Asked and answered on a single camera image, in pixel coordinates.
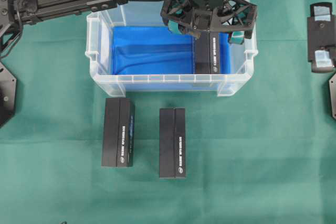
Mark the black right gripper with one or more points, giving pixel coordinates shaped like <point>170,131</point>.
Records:
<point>321,38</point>

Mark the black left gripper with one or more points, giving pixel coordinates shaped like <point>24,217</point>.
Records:
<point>194,17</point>

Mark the black camera box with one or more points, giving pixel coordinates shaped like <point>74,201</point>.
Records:
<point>206,53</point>
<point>118,133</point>
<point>172,143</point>

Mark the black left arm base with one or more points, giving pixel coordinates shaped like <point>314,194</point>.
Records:
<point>8,94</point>

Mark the blue liner sheet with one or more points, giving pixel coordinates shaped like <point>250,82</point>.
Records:
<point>152,50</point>

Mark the green table cloth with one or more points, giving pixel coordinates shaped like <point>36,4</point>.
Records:
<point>264,155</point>

